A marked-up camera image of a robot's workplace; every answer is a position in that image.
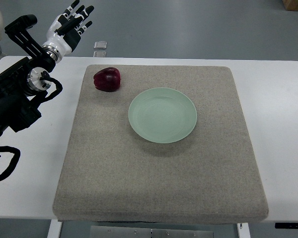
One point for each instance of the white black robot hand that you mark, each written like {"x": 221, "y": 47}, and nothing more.
{"x": 66, "y": 30}

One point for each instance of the dark red apple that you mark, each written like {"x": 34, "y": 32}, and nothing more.
{"x": 107, "y": 79}

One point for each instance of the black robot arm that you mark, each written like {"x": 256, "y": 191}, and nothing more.
{"x": 25, "y": 85}

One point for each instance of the clear floor plate upper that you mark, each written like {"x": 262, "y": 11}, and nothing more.
{"x": 100, "y": 45}

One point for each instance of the clear floor plate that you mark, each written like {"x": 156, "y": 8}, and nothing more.
{"x": 99, "y": 54}
{"x": 100, "y": 45}

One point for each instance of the clear floor plate lower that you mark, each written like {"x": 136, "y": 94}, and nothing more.
{"x": 99, "y": 54}

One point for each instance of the light green plate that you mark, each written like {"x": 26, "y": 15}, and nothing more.
{"x": 162, "y": 115}

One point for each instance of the beige fabric mat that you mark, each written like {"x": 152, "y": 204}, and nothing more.
{"x": 112, "y": 174}

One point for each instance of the cardboard box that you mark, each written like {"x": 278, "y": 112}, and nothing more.
{"x": 290, "y": 5}

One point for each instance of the black table control panel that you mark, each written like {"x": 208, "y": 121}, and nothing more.
{"x": 293, "y": 226}

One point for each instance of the metal table frame bar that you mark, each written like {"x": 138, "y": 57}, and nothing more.
{"x": 125, "y": 232}

